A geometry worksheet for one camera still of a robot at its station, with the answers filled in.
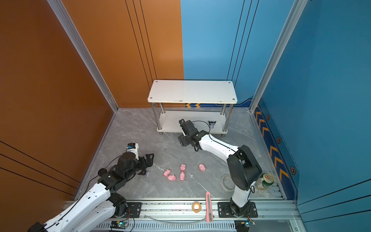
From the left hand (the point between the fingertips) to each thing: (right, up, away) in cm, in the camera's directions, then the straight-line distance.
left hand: (148, 154), depth 82 cm
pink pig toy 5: (+31, -9, +4) cm, 33 cm away
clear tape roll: (+46, -16, 0) cm, 49 cm away
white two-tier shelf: (+39, +34, +36) cm, 63 cm away
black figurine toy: (-1, -12, +2) cm, 12 cm away
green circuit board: (-12, -32, -11) cm, 36 cm away
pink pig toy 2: (+13, -13, +1) cm, 19 cm away
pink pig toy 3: (+20, -9, +4) cm, 22 cm away
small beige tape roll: (+27, -26, -7) cm, 38 cm away
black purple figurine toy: (+39, +18, +14) cm, 45 cm away
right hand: (+21, +10, +9) cm, 25 cm away
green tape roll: (+64, -10, -10) cm, 65 cm away
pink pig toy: (+10, -11, +2) cm, 15 cm away
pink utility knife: (+34, -28, -10) cm, 45 cm away
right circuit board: (+52, -30, -12) cm, 62 cm away
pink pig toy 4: (+19, -13, +1) cm, 23 cm away
